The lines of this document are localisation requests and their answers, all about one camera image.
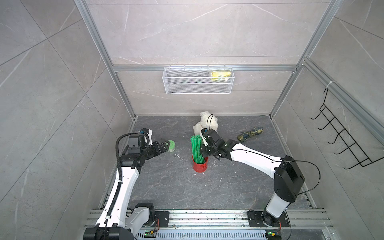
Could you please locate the small green lidded jar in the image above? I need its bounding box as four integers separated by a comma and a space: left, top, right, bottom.
167, 140, 176, 152

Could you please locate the red cylindrical container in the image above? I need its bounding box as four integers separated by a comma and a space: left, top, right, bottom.
193, 157, 209, 173

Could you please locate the black wire hook rack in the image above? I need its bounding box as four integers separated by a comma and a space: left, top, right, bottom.
311, 88, 384, 170

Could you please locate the camouflage cloth pouch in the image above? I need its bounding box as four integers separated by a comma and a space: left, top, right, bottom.
237, 127, 264, 143

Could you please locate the metal base rail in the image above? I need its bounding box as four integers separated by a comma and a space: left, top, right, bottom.
83, 205, 339, 240

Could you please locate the yellow sponge in basket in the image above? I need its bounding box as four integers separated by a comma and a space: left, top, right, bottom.
209, 71, 232, 82

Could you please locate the green straw bundle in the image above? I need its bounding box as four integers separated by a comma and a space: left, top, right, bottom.
191, 136, 206, 164

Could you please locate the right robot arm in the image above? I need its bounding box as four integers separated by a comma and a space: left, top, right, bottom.
200, 129, 305, 227

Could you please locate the white wire mesh basket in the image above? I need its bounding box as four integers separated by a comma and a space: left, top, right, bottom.
162, 66, 235, 95

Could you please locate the white plush dog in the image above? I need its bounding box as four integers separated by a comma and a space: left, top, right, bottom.
193, 111, 219, 136

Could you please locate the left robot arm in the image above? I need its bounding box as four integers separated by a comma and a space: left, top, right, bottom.
83, 128, 171, 240

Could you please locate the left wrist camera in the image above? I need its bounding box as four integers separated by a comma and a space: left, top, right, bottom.
140, 128, 153, 146

